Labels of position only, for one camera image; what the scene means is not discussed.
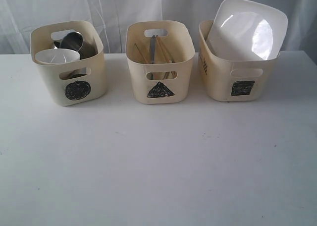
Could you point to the wooden chopstick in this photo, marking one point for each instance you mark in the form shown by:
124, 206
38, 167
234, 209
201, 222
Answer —
163, 50
141, 54

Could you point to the steel table knife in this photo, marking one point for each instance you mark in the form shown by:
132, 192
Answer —
152, 49

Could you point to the steel mug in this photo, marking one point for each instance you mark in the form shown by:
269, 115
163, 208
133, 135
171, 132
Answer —
76, 42
77, 73

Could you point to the small white bowl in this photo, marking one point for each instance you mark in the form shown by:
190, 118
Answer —
56, 56

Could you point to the white square plate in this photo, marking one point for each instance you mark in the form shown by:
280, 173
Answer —
245, 30

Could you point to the steel fork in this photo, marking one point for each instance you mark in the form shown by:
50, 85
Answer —
170, 75

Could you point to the cream bin with triangle mark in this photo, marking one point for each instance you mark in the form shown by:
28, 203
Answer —
147, 79

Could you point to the cream bin with square mark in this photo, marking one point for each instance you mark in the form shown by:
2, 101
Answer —
231, 81

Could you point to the cream bin with circle mark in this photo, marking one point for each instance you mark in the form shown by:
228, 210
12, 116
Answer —
71, 91

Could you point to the white backdrop curtain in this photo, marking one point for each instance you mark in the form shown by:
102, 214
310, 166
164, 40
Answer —
111, 18

